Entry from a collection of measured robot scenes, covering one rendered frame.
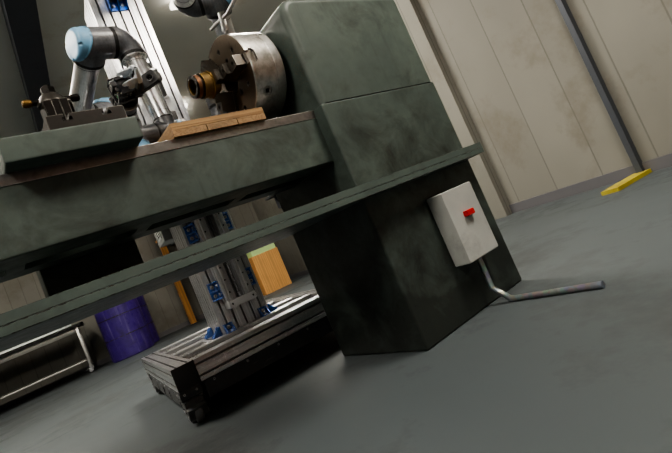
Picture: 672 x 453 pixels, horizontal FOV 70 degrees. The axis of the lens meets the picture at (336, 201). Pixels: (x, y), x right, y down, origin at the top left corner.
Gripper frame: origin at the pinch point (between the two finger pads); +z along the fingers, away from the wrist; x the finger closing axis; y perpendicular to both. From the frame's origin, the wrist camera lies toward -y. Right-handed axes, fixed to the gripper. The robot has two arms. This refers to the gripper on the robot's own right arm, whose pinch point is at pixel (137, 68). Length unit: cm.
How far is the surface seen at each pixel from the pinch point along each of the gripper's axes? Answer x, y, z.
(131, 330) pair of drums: -82, 0, -626
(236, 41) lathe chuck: -3.6, -31.8, 4.4
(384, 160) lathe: -62, -56, 9
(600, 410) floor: -118, -12, 81
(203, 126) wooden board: -27.5, -3.6, 13.0
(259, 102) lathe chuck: -23.9, -29.6, 0.7
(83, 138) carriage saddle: -21.8, 27.0, 22.5
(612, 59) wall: -80, -296, -33
